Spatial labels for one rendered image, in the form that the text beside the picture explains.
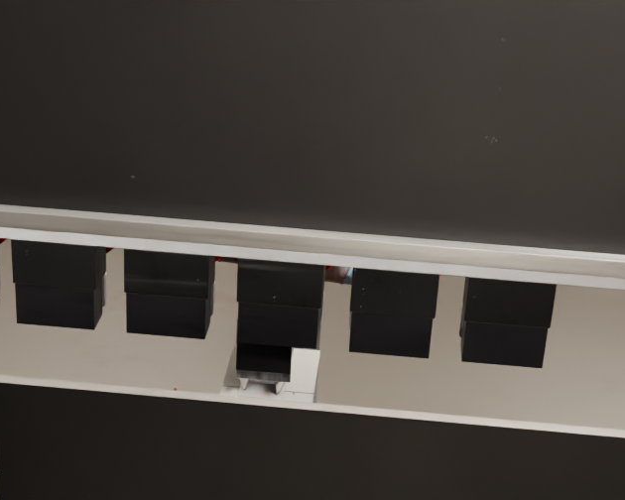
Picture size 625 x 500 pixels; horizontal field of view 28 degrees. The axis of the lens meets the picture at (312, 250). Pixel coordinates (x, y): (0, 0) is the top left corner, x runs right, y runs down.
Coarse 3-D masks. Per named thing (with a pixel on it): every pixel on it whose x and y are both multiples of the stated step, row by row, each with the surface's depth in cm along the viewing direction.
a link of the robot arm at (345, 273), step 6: (330, 270) 310; (336, 270) 309; (342, 270) 309; (348, 270) 309; (330, 276) 311; (336, 276) 311; (342, 276) 310; (348, 276) 310; (330, 282) 315; (336, 282) 313; (342, 282) 312; (348, 282) 312
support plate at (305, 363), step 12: (300, 360) 253; (312, 360) 253; (228, 372) 247; (300, 372) 249; (312, 372) 249; (228, 384) 243; (240, 384) 243; (288, 384) 244; (300, 384) 244; (312, 384) 245; (288, 396) 240; (300, 396) 240; (312, 396) 240
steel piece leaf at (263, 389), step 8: (248, 384) 243; (256, 384) 243; (264, 384) 243; (272, 384) 243; (240, 392) 240; (248, 392) 240; (256, 392) 240; (264, 392) 240; (272, 392) 241; (280, 392) 241
